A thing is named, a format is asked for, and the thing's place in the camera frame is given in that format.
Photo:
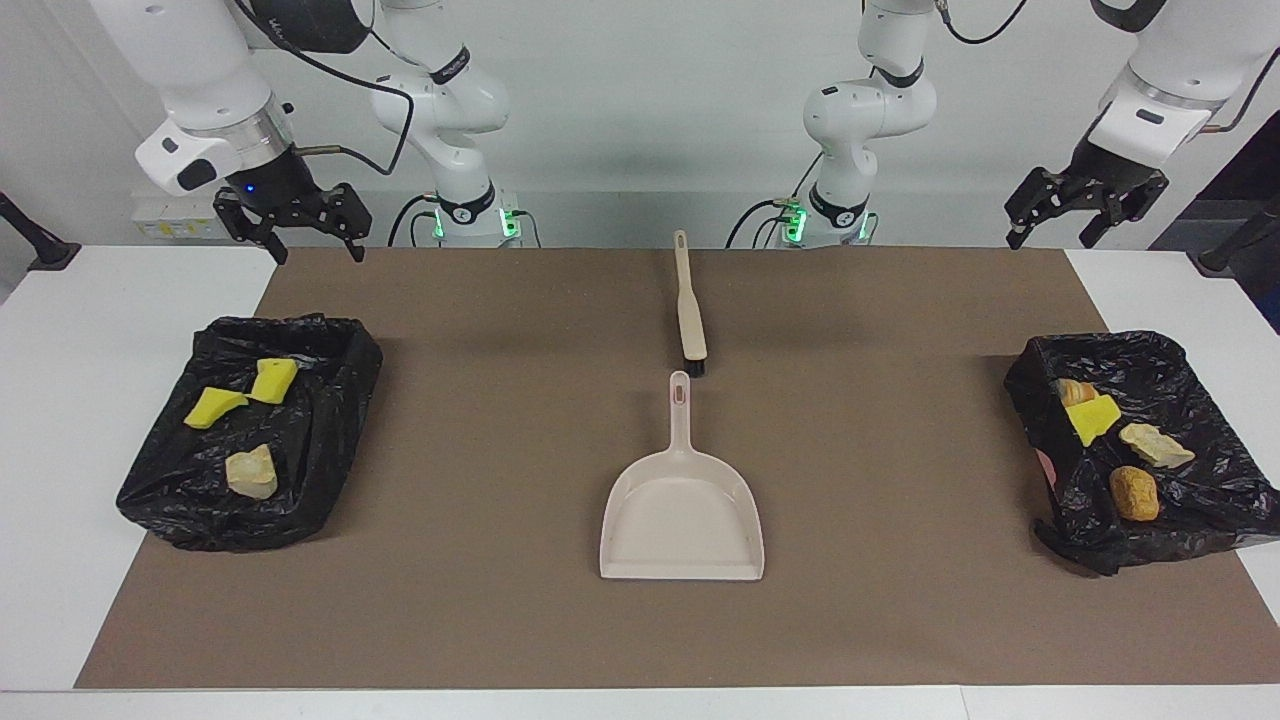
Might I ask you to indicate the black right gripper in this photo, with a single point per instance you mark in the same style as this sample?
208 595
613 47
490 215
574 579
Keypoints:
280 190

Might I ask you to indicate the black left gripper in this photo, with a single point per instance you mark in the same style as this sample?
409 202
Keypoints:
1100 175

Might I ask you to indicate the yellow green sponge piece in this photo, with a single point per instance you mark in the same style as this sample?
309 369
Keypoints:
212 405
272 380
1092 420

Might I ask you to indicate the orange crusted cream foam chunk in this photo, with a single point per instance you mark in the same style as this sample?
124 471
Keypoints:
250 472

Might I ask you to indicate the golden brown foam chunk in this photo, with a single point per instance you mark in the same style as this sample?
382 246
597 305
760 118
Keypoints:
1134 493

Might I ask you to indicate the beige hand brush black bristles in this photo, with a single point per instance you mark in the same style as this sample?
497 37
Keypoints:
690 320

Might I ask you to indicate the beige plastic dustpan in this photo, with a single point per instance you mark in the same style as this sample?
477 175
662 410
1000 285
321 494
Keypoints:
680 520

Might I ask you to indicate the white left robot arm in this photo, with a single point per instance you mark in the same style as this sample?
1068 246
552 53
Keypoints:
860 110

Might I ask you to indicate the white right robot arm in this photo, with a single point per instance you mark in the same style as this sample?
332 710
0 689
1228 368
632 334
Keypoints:
200 60

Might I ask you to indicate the black trash bag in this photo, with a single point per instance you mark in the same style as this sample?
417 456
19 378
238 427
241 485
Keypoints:
1210 380
300 470

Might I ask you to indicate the black stand leg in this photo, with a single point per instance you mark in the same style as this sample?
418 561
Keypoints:
40 245
1235 245

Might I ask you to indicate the dark fabric panel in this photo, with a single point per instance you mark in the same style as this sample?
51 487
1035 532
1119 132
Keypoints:
1250 180

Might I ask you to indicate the brown paper table mat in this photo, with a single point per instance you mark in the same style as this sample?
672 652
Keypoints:
900 620

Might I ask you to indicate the white wall socket box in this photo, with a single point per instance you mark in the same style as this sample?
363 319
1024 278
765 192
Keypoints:
165 225

